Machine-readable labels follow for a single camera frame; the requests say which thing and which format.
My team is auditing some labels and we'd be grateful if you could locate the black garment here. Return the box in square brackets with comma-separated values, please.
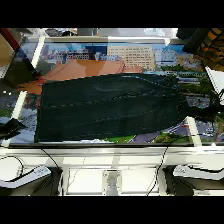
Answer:
[34, 73, 188, 144]
[175, 27, 210, 54]

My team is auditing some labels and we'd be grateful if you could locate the yellow checked garment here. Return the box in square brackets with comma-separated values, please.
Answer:
[194, 27, 224, 73]

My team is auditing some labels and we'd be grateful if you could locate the silver frame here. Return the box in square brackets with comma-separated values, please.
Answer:
[0, 142, 224, 197]

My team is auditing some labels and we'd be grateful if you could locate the black cable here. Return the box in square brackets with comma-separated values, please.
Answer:
[145, 145, 170, 197]
[40, 148, 64, 174]

